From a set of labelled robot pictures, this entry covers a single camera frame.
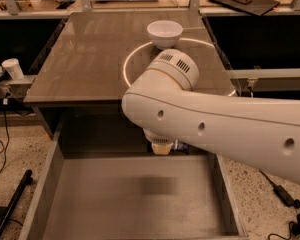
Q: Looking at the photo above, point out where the black cable left floor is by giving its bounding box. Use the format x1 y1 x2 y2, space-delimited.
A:
0 98 11 184

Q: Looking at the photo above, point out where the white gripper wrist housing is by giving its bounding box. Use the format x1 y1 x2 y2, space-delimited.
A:
144 129 172 145

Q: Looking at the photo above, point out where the open grey top drawer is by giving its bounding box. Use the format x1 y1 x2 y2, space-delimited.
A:
18 112 250 240

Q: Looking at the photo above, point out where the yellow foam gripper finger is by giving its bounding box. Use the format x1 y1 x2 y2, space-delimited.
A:
151 143 172 155

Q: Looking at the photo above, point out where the black power adapter cable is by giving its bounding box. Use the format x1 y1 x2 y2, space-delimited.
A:
259 170 300 210

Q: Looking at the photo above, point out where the black pole on floor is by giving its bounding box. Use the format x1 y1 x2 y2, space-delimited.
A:
0 170 33 238

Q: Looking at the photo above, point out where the black flat panel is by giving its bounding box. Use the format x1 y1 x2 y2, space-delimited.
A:
208 0 280 16

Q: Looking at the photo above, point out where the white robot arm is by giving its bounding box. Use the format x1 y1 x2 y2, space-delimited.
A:
122 49 300 184

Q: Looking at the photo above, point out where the white ceramic bowl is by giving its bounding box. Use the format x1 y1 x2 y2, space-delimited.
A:
147 20 183 50

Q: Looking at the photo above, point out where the grey cabinet with counter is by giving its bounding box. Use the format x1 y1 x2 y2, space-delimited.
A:
24 10 236 150

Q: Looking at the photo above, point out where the white paper cup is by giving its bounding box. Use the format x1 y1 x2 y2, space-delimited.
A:
2 58 24 80

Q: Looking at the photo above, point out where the dark blue rxbar wrapper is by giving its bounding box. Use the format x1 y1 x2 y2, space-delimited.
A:
172 140 189 153

